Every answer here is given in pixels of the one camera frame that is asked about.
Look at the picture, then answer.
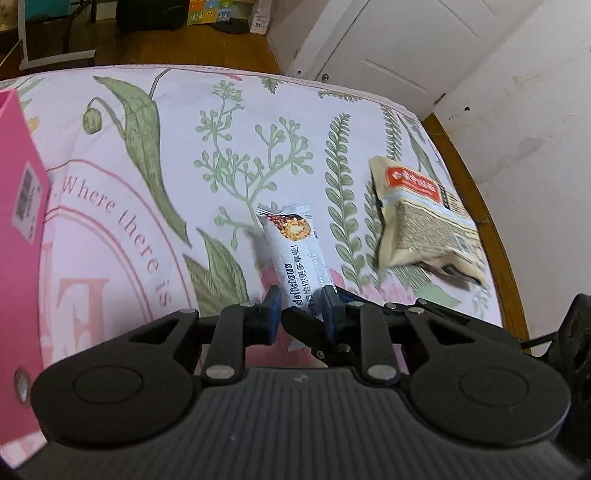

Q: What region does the white snack bar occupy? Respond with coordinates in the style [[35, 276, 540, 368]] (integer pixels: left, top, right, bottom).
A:
[[256, 204, 334, 320]]

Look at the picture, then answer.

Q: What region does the beige sunflower seed bag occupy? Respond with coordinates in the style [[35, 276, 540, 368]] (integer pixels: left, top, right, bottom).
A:
[[369, 156, 488, 286]]

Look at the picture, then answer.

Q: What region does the floral pink bedsheet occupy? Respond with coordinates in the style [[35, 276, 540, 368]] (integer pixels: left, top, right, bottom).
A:
[[0, 64, 505, 467]]

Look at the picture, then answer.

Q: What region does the pink cardboard box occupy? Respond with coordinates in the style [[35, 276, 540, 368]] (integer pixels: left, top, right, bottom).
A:
[[0, 90, 49, 444]]

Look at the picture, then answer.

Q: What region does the white panel door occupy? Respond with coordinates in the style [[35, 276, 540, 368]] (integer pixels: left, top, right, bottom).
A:
[[283, 1, 539, 117]]

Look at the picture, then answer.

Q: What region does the colourful gift box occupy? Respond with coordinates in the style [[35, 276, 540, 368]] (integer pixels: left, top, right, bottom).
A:
[[187, 0, 233, 25]]

